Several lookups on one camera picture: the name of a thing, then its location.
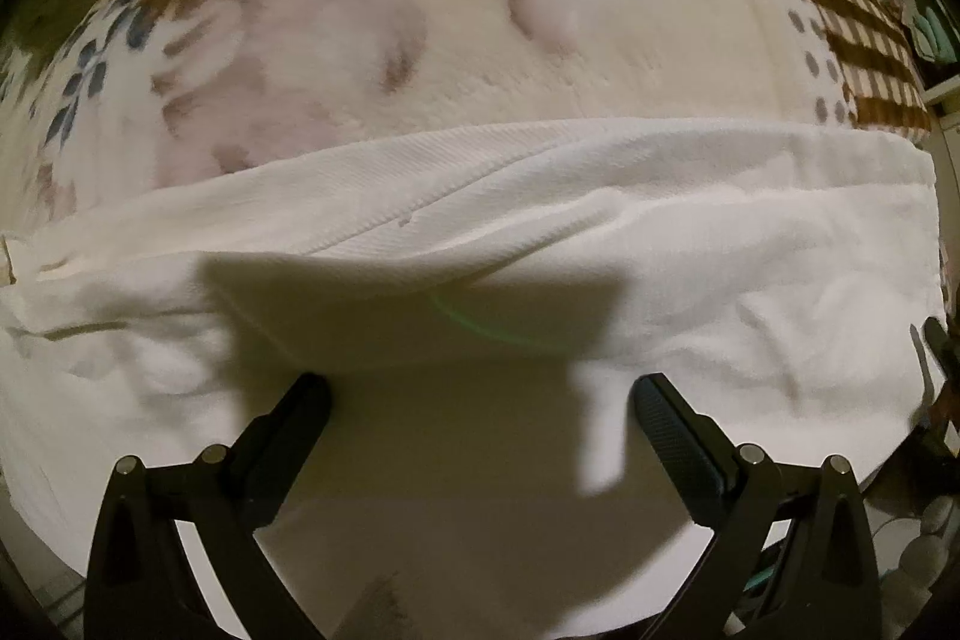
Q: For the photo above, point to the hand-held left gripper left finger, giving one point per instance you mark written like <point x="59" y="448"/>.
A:
<point x="296" y="419"/>

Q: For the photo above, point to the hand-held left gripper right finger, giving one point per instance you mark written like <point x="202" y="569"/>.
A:
<point x="667" y="422"/>

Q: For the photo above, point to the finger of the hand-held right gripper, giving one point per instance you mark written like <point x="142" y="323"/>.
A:
<point x="941" y="344"/>

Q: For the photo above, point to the white pants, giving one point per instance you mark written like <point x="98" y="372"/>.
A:
<point x="480" y="280"/>

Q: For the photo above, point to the floral printed blanket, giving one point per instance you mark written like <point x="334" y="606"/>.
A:
<point x="465" y="10"/>

